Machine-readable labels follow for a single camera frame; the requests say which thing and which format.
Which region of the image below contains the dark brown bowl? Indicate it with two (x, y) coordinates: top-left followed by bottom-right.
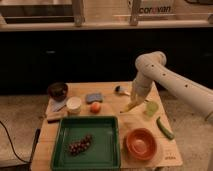
(47, 82), (68, 102)

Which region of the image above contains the green tray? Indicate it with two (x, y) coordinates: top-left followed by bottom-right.
(50, 116), (121, 171)

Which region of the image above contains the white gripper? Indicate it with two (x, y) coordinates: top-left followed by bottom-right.
(130, 75), (152, 106)

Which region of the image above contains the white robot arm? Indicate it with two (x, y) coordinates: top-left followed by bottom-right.
(130, 51), (213, 125)

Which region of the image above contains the grey cloth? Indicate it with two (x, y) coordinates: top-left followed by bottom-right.
(51, 98), (67, 112)

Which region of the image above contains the white cup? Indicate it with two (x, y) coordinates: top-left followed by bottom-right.
(66, 97), (82, 114)

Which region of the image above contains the yellow banana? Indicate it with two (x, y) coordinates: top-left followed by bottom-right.
(120, 102), (138, 113)

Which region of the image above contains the light green cup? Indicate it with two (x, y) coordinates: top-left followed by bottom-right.
(144, 101), (159, 117)

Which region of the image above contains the wooden block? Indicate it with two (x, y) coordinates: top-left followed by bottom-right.
(47, 112), (68, 122)

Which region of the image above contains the black cable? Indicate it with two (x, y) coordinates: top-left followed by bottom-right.
(0, 120), (32, 165)

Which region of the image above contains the green cucumber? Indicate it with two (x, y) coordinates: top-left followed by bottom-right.
(156, 117), (175, 140)

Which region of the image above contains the red bowl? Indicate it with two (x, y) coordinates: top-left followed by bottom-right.
(125, 128), (157, 161)

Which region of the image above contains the wooden table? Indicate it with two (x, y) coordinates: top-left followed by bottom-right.
(31, 82), (182, 171)

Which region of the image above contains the blue sponge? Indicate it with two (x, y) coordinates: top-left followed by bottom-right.
(85, 93), (103, 104)

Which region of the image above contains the dark grape bunch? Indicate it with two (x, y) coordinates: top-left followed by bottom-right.
(68, 134), (93, 156)

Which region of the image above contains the orange peach fruit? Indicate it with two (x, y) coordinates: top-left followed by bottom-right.
(90, 102), (101, 113)

